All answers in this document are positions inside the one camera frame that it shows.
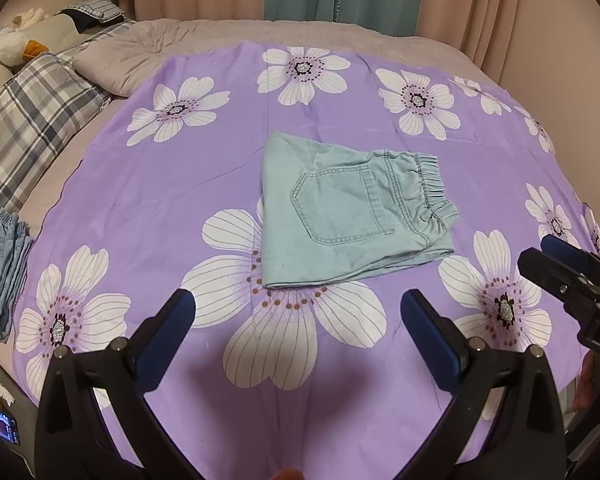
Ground person right hand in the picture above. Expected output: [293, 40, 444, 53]
[572, 350, 600, 412]

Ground grey quilt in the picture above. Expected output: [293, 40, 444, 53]
[72, 18, 487, 98]

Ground plaid pillow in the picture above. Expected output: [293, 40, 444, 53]
[0, 53, 110, 212]

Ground folded blue jeans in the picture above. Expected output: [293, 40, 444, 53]
[0, 210, 34, 342]

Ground white goose plush toy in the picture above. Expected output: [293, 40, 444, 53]
[0, 8, 49, 67]

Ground purple floral bedsheet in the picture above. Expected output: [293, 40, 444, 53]
[13, 42, 600, 479]

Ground light green strawberry pants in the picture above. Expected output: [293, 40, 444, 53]
[262, 132, 460, 288]

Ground striped folded pillow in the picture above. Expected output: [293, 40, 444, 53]
[63, 0, 124, 24]

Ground smartphone with lit screen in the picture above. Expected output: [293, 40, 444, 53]
[0, 410, 20, 445]

